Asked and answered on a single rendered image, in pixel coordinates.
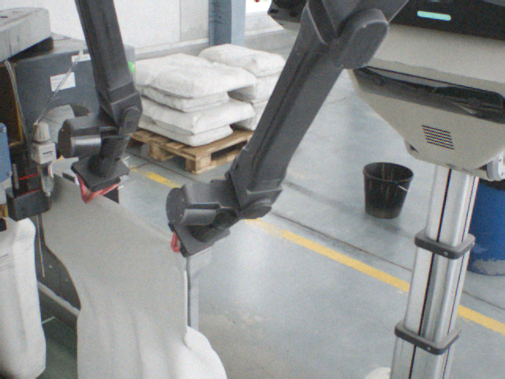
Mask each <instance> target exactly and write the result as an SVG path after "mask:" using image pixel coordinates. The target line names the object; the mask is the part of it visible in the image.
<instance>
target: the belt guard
mask: <svg viewBox="0 0 505 379"><path fill-rule="evenodd" d="M3 10H4V14H3ZM3 10H0V62H2V61H4V60H6V59H7V58H9V57H10V56H12V55H14V54H16V53H18V52H20V51H22V50H24V49H26V48H28V47H31V46H32V45H34V44H36V43H38V42H40V41H42V40H44V39H46V38H47V37H48V36H51V20H50V19H49V11H48V9H44V8H39V7H17V8H10V9H3ZM4 15H5V16H8V17H1V16H4Z"/></svg>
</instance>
